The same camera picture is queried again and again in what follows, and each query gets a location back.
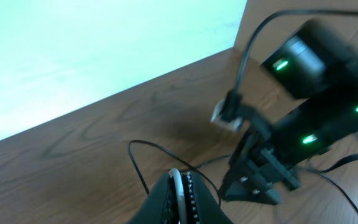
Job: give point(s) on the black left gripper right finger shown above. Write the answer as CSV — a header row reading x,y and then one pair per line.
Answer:
x,y
201,206

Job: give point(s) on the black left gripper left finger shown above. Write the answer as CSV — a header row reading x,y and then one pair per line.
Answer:
x,y
160,206

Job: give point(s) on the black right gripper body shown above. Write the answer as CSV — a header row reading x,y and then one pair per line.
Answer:
x,y
268,153

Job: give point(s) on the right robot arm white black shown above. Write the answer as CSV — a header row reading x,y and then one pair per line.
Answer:
x,y
316,67

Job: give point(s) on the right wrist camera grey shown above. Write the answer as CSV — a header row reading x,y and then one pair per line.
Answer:
x,y
226,119

